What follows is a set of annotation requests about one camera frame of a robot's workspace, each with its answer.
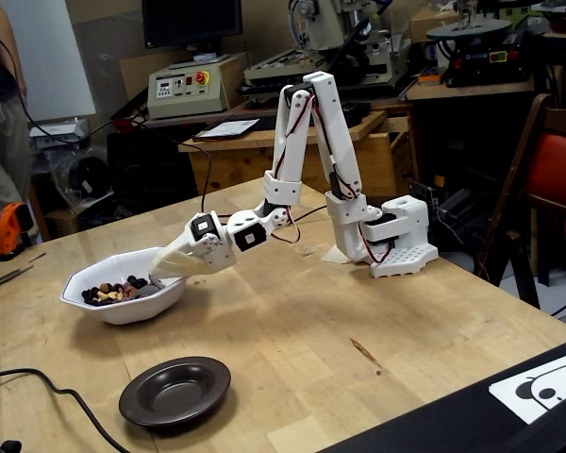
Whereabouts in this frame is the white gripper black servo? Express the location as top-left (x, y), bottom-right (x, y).
top-left (148, 211), bottom-right (237, 280)

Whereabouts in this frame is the metal spoon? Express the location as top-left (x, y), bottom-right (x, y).
top-left (130, 277), bottom-right (169, 300)

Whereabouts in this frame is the white octagonal bowl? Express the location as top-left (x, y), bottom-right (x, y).
top-left (59, 246), bottom-right (189, 326)

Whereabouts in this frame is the brown plate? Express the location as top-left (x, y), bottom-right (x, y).
top-left (118, 356), bottom-right (232, 428)

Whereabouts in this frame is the beige masking tape wrap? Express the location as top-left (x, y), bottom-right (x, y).
top-left (147, 248), bottom-right (208, 284)

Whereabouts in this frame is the trail mix pile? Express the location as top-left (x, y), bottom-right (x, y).
top-left (80, 275), bottom-right (150, 307)

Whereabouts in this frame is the wooden workbench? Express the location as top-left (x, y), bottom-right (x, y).
top-left (177, 109), bottom-right (414, 209)

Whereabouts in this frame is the black disc in plastic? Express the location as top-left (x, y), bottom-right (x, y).
top-left (67, 155), bottom-right (114, 202)

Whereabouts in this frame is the white paper sheet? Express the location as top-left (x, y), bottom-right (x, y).
top-left (191, 118), bottom-right (261, 143)

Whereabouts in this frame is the translucent tape sheet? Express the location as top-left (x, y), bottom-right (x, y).
top-left (320, 243), bottom-right (359, 265)

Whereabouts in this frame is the beige control box red button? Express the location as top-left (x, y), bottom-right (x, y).
top-left (146, 53), bottom-right (242, 121)

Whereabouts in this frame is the orange black hand tool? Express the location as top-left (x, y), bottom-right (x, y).
top-left (0, 201), bottom-right (35, 262)

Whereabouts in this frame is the small white box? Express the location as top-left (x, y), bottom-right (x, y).
top-left (27, 117), bottom-right (90, 151)

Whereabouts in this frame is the person in khaki trousers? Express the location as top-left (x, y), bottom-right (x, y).
top-left (0, 0), bottom-right (32, 223)

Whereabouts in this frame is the black tool on bench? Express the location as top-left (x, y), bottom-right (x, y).
top-left (343, 101), bottom-right (373, 129)

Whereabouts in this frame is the black monitor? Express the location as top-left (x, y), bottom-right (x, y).
top-left (141, 0), bottom-right (244, 49)

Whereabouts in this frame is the white board panel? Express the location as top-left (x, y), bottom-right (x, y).
top-left (0, 0), bottom-right (98, 123)

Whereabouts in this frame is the beige milling machine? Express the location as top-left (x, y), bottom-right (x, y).
top-left (242, 0), bottom-right (419, 95)

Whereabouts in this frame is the wooden side bench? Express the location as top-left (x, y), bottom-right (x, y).
top-left (405, 77), bottom-right (539, 103)

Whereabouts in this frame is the cardboard box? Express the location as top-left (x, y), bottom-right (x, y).
top-left (408, 4), bottom-right (461, 44)

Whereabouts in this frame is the black scroll saw machine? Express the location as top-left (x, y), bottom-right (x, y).
top-left (426, 16), bottom-right (537, 90)

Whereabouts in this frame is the white panda sticker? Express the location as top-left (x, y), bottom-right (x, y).
top-left (489, 347), bottom-right (566, 426)

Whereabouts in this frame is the wooden chair red cushion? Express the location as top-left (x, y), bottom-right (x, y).
top-left (474, 92), bottom-right (566, 310)

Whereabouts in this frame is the thin black cable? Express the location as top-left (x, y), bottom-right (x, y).
top-left (0, 25), bottom-right (329, 227)

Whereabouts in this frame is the thick black cable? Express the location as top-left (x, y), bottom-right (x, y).
top-left (0, 367), bottom-right (131, 453)

